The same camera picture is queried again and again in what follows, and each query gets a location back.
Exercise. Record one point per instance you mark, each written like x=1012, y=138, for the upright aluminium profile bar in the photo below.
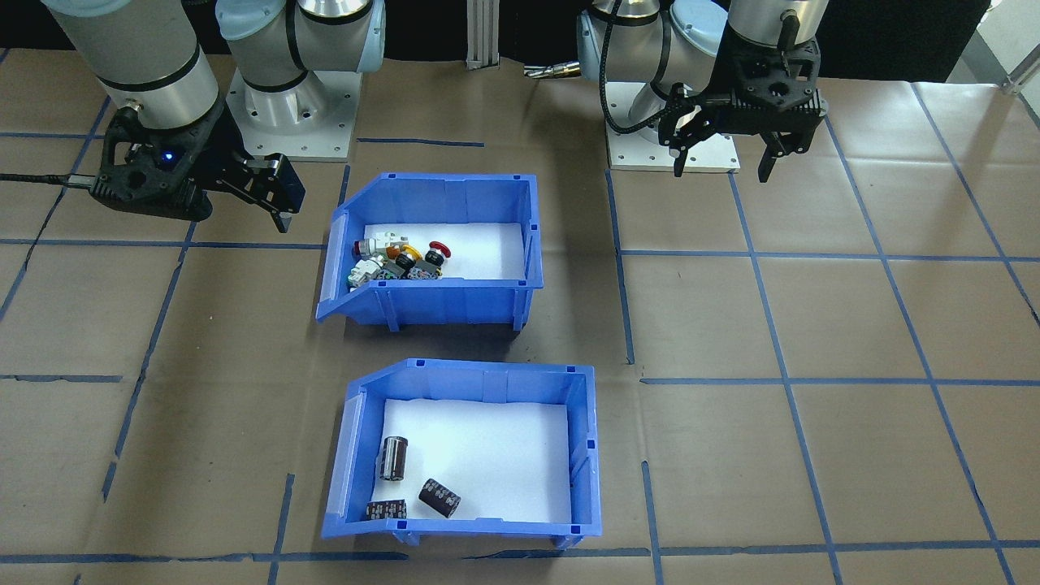
x=483, y=32

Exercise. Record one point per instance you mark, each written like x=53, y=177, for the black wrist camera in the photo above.
x=154, y=201
x=772, y=112

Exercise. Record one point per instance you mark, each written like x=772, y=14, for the blue plastic storage bin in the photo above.
x=471, y=528
x=455, y=305

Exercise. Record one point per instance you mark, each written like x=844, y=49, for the silver metal plug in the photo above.
x=556, y=71

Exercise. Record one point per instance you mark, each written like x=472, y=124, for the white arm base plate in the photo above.
x=325, y=138
x=642, y=158

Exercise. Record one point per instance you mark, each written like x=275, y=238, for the white pilot lamp red lens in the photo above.
x=382, y=243

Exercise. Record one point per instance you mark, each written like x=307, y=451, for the pile of push-button switches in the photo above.
x=487, y=252

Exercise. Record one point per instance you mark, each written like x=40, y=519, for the black cylindrical battery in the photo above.
x=394, y=461
x=386, y=510
x=439, y=497

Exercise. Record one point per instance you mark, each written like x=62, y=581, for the black round push button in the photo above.
x=404, y=262

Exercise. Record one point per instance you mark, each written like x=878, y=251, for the small dark batteries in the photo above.
x=504, y=455

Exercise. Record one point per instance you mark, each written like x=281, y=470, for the red mushroom push button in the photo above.
x=439, y=246

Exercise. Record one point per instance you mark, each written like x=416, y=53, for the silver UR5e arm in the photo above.
x=130, y=57
x=634, y=41

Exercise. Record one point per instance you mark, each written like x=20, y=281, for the aluminium frame profile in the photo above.
x=1025, y=80

